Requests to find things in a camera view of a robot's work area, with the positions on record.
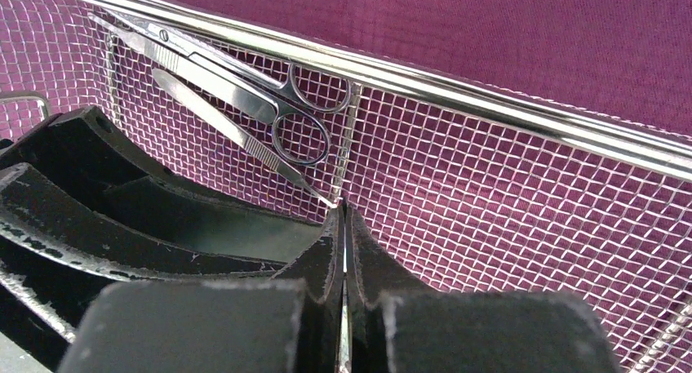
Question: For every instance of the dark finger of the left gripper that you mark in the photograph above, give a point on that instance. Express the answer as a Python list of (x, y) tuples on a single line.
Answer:
[(86, 144), (65, 273)]

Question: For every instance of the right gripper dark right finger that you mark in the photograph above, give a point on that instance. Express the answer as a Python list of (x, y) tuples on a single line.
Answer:
[(401, 324)]

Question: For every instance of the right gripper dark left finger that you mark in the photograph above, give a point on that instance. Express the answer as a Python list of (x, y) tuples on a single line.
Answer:
[(289, 322)]

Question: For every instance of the metal mesh instrument tray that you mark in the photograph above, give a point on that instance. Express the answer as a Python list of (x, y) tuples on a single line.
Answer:
[(469, 203)]

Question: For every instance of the large steel ring scissors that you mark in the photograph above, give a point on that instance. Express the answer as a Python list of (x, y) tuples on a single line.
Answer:
[(290, 107)]

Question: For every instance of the magenta surgical wrap cloth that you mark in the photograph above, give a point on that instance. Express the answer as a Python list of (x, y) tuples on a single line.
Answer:
[(613, 74)]

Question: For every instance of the large steel dressing forceps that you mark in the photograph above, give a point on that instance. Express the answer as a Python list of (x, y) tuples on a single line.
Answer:
[(183, 56)]

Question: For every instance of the steel scalpel handle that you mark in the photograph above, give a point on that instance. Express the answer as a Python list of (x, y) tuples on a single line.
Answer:
[(238, 135)]

